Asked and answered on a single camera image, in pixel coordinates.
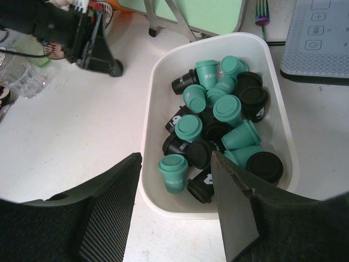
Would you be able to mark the white plastic storage basket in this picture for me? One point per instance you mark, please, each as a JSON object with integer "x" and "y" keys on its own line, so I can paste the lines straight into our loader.
{"x": 274, "y": 129}

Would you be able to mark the green cutting board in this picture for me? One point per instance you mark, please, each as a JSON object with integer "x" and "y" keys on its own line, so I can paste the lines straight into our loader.
{"x": 207, "y": 16}

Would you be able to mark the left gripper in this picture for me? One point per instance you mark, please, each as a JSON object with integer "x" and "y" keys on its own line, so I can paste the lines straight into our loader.
{"x": 81, "y": 36}

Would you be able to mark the grey induction cooker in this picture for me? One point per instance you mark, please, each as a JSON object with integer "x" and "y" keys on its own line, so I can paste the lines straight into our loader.
{"x": 316, "y": 47}

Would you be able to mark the clear drinking glass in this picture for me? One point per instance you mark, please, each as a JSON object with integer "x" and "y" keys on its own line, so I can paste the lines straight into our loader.
{"x": 18, "y": 75}

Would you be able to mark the iridescent fork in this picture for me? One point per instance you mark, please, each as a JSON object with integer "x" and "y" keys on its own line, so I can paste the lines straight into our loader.
{"x": 262, "y": 18}

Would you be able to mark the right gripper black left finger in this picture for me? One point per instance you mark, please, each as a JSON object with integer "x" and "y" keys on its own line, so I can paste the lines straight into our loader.
{"x": 89, "y": 222}

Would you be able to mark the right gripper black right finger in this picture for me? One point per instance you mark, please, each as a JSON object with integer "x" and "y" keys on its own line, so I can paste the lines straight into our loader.
{"x": 262, "y": 222}

